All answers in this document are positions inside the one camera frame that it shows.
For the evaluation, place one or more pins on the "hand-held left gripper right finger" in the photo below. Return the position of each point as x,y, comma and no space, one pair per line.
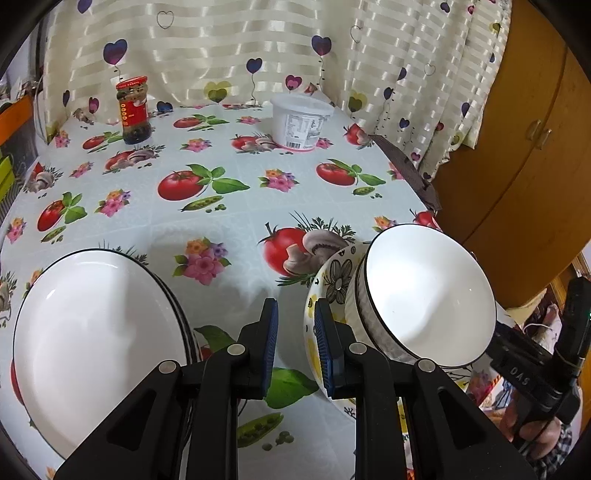
323,350

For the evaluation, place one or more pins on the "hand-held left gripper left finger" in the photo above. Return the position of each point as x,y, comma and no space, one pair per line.
270,350

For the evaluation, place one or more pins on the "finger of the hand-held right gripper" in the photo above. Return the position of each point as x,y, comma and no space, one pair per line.
526,369

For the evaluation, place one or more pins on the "floral print bowl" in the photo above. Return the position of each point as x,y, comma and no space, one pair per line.
337,277

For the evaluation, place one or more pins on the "white ribbed bowl black rim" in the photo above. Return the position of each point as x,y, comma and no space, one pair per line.
425,295

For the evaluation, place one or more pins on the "person's right forearm plaid sleeve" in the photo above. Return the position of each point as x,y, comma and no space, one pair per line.
561,450

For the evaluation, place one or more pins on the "person's right hand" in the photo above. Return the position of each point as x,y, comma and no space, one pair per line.
538,433

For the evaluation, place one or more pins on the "vegetable print tablecloth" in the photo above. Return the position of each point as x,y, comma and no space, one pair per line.
231,217

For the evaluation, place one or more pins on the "wooden cabinet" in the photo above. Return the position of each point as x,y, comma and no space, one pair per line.
517,161

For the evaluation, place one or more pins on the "white plastic tub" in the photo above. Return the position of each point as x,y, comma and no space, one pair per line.
300,122

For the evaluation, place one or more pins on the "chili sauce jar red lid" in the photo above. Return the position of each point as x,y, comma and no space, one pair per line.
134,115

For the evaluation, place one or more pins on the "cream heart print curtain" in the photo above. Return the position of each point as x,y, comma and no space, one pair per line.
207,46

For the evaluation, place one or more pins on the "green box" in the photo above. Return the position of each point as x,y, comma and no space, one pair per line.
5,180

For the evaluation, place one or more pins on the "orange panel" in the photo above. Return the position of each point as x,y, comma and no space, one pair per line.
16,120

